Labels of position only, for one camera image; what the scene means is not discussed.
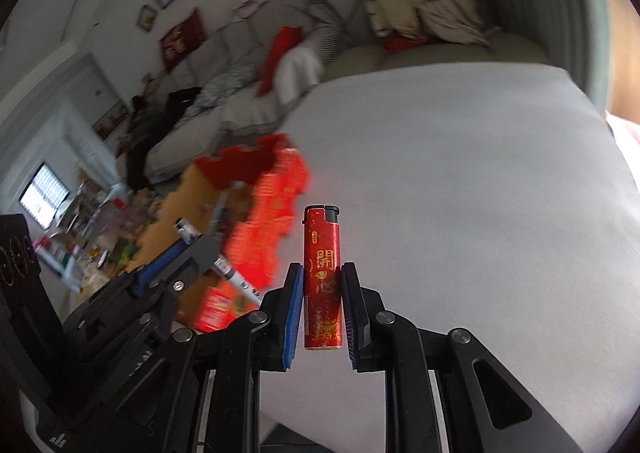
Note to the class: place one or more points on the grey sofa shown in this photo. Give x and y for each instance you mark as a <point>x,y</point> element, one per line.
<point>235,83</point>

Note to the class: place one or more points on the white pillow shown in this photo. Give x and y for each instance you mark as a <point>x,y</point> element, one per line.
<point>297,73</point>

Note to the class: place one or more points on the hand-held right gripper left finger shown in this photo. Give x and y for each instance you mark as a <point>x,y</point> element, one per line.
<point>295,318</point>

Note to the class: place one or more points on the red wall picture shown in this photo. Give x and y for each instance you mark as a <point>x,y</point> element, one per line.
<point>112,120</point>

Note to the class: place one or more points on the dark clothes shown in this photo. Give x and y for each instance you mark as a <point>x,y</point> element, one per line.
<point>150,143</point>

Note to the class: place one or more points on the small framed wall picture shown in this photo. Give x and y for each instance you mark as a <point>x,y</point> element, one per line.
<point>146,17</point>

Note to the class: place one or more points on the window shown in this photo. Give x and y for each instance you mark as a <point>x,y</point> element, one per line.
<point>45,195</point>

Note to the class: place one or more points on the clear black gel pen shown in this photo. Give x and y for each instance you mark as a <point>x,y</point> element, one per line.
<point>187,230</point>

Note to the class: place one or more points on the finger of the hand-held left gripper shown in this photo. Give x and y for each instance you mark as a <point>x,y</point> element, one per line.
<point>170,308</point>
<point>200,253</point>

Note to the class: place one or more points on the red lighter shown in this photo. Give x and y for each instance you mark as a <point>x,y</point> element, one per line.
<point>324,273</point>

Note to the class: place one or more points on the red wall hanging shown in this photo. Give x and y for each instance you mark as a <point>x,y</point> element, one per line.
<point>182,38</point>

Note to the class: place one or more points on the brown wooden panel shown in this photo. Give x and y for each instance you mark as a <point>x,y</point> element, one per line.
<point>622,48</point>

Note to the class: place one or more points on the pile of household clutter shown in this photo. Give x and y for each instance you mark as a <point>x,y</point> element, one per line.
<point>100,233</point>

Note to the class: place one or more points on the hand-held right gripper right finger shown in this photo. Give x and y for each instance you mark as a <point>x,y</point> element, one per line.
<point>350,318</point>

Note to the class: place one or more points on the red cardboard box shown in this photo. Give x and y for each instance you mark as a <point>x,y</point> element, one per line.
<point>270,213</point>

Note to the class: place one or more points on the red cloth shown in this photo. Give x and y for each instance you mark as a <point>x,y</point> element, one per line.
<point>405,44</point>

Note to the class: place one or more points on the red pillow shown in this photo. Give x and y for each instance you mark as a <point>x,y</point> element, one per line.
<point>280,53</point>

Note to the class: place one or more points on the grey felt table cover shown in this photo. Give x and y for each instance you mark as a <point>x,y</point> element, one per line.
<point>450,183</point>

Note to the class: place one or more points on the beige armchair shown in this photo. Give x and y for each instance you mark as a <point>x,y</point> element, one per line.
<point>360,58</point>

